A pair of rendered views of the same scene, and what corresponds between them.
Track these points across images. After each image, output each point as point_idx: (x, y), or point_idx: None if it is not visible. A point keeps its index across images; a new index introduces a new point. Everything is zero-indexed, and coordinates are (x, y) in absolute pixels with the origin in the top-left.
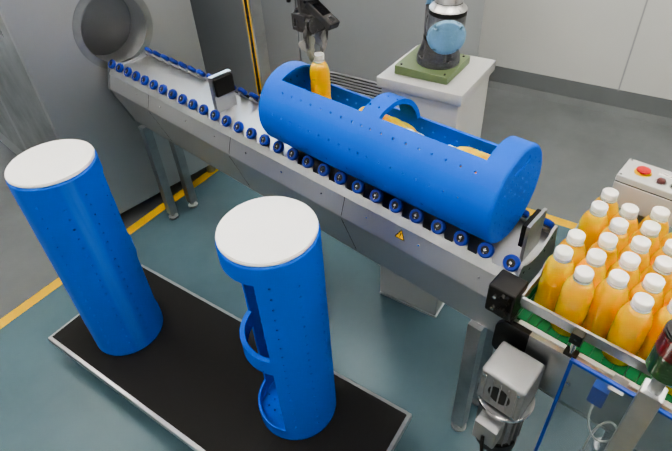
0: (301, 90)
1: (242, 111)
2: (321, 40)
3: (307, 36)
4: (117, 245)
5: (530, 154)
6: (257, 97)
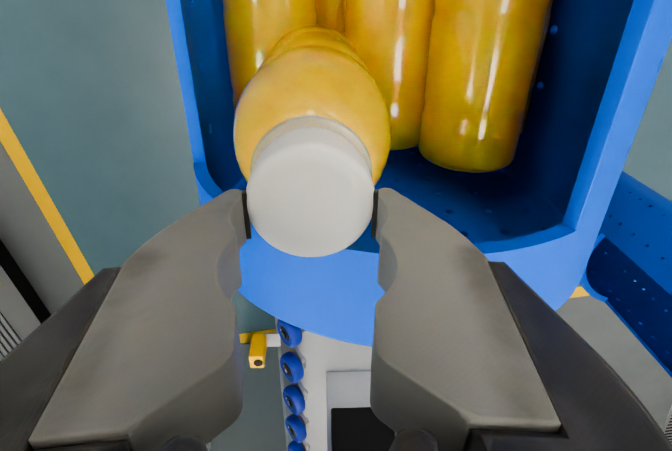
0: (662, 8)
1: (342, 342)
2: (221, 294)
3: (630, 445)
4: (663, 229)
5: None
6: (290, 356)
